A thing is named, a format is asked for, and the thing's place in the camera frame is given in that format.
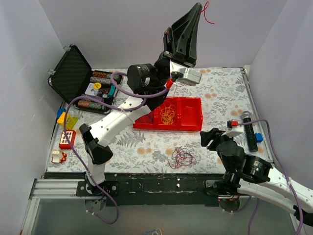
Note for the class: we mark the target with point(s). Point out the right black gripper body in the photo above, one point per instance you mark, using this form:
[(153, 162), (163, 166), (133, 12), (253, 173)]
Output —
[(212, 139)]

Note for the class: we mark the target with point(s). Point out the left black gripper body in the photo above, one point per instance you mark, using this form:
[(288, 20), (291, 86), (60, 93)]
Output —
[(180, 58)]

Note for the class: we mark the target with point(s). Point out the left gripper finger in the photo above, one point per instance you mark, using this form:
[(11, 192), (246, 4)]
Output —
[(189, 37), (177, 29)]

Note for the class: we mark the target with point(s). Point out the red three-compartment tray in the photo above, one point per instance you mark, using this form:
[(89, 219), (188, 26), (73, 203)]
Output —
[(174, 114)]

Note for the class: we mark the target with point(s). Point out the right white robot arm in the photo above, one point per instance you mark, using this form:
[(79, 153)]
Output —
[(254, 176)]

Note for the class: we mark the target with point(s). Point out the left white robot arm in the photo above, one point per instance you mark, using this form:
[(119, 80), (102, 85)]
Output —
[(97, 136)]

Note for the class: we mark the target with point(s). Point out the small blue block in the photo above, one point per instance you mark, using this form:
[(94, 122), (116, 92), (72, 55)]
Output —
[(258, 137)]

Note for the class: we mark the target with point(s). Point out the floral patterned table mat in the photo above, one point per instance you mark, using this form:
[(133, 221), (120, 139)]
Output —
[(224, 96)]

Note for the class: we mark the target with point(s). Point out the black handheld microphone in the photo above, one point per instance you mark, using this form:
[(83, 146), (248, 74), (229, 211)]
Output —
[(250, 135)]

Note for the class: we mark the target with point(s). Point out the black poker chip case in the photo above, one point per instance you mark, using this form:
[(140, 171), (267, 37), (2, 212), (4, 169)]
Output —
[(73, 77)]

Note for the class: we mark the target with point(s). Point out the yellow green toy bricks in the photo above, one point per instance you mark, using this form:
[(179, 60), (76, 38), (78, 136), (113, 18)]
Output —
[(70, 121)]

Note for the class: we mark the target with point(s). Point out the blue toy brick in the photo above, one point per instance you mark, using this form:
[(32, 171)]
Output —
[(60, 112)]

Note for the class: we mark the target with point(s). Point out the red white toy brick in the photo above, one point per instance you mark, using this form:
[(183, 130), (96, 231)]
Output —
[(67, 139)]

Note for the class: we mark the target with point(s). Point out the white red toy figure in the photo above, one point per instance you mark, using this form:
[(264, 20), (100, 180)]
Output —
[(58, 157)]

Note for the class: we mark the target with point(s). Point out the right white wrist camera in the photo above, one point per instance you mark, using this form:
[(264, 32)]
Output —
[(233, 129)]

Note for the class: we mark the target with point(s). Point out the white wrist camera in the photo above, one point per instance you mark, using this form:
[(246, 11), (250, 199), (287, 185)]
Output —
[(184, 75), (233, 129)]

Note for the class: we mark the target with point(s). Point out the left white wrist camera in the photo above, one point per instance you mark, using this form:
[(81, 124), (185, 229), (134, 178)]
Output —
[(184, 75)]

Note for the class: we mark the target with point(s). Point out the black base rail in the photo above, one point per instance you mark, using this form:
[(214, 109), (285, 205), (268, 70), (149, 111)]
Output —
[(161, 189)]

